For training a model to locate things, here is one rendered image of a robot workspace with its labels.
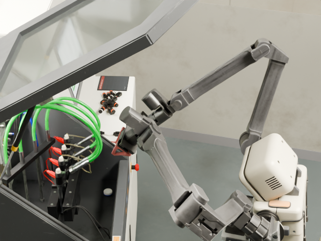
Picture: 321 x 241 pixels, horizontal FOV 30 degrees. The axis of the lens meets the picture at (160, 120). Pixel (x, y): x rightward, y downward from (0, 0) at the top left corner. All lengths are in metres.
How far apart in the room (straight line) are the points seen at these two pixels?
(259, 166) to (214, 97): 2.29
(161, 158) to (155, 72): 2.52
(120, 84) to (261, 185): 1.39
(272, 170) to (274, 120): 2.30
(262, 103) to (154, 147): 0.58
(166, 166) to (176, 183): 0.09
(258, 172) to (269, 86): 0.39
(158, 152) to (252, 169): 0.37
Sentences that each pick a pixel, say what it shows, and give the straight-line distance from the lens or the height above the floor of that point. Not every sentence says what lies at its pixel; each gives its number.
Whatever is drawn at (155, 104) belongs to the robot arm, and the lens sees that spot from 2.29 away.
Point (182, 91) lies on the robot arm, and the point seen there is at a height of 1.44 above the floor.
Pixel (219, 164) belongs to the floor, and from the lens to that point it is 4.31.
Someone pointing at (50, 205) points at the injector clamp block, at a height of 0.98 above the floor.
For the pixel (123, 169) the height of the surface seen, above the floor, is 0.95.
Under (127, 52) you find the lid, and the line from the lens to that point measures 1.70.
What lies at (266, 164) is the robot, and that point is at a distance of 2.04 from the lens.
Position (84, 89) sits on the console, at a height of 1.07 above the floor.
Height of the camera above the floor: 2.58
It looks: 33 degrees down
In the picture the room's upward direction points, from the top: straight up
